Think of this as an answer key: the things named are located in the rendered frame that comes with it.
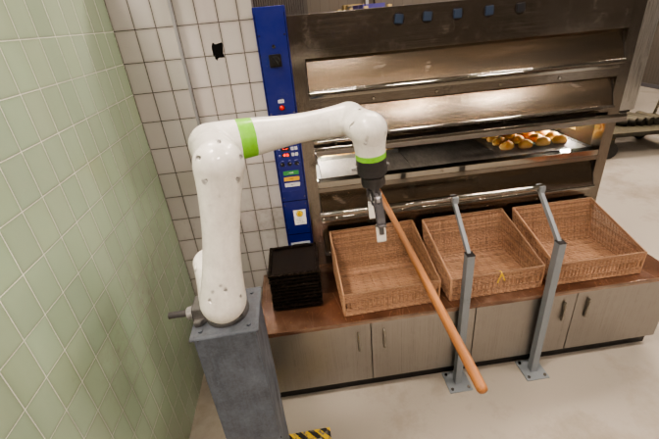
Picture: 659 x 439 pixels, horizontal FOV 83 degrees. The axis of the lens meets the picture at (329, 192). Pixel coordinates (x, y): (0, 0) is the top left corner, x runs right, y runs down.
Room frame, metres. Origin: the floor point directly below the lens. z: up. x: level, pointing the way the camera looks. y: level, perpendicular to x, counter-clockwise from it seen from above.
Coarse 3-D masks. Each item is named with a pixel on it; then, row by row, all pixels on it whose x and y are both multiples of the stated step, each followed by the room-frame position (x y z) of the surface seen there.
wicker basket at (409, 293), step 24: (336, 240) 1.99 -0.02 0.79; (360, 240) 2.00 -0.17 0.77; (336, 264) 1.75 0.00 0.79; (384, 264) 1.96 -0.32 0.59; (408, 264) 1.94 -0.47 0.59; (432, 264) 1.70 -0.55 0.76; (360, 288) 1.75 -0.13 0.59; (384, 288) 1.56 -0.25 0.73; (408, 288) 1.57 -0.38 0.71; (360, 312) 1.55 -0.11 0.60
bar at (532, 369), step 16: (480, 192) 1.73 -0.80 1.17; (496, 192) 1.73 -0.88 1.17; (512, 192) 1.73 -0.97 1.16; (352, 208) 1.69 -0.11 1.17; (368, 208) 1.68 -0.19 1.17; (544, 208) 1.69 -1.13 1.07; (464, 240) 1.56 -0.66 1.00; (560, 240) 1.55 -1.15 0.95; (464, 256) 1.52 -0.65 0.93; (560, 256) 1.52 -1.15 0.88; (464, 272) 1.51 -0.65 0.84; (464, 288) 1.49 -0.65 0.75; (544, 288) 1.55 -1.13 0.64; (464, 304) 1.49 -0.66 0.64; (544, 304) 1.53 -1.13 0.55; (464, 320) 1.49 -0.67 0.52; (544, 320) 1.52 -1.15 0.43; (464, 336) 1.49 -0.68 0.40; (544, 336) 1.52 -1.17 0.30; (528, 368) 1.55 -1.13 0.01; (448, 384) 1.49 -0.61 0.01; (464, 384) 1.48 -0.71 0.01
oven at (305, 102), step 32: (640, 0) 2.17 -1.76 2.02; (288, 32) 2.03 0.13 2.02; (320, 96) 2.04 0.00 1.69; (352, 96) 2.05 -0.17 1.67; (384, 96) 2.07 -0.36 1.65; (416, 96) 2.08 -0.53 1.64; (448, 128) 2.09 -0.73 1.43; (480, 128) 2.20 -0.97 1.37; (576, 128) 2.39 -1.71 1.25; (608, 128) 2.17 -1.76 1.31; (576, 160) 2.15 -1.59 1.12; (320, 192) 2.04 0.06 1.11; (576, 192) 2.16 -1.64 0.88; (320, 224) 2.04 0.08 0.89; (352, 224) 2.05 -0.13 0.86; (320, 256) 2.03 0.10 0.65
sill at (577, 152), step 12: (516, 156) 2.17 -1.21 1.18; (528, 156) 2.15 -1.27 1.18; (540, 156) 2.14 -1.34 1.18; (552, 156) 2.14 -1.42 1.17; (564, 156) 2.15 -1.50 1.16; (576, 156) 2.15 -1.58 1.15; (420, 168) 2.12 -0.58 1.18; (432, 168) 2.10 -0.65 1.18; (444, 168) 2.09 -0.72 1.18; (456, 168) 2.10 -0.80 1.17; (468, 168) 2.10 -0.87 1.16; (480, 168) 2.11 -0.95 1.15; (324, 180) 2.06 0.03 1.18; (336, 180) 2.05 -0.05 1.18; (348, 180) 2.05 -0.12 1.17; (360, 180) 2.06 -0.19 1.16
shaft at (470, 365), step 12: (384, 204) 1.65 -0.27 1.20; (396, 228) 1.41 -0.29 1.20; (408, 240) 1.32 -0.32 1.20; (408, 252) 1.23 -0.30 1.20; (420, 264) 1.15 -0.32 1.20; (420, 276) 1.08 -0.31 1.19; (432, 288) 1.00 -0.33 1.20; (432, 300) 0.95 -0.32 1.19; (444, 312) 0.89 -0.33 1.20; (444, 324) 0.85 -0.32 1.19; (456, 336) 0.79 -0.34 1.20; (456, 348) 0.76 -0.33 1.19; (468, 360) 0.71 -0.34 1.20; (468, 372) 0.68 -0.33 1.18; (480, 384) 0.63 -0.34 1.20
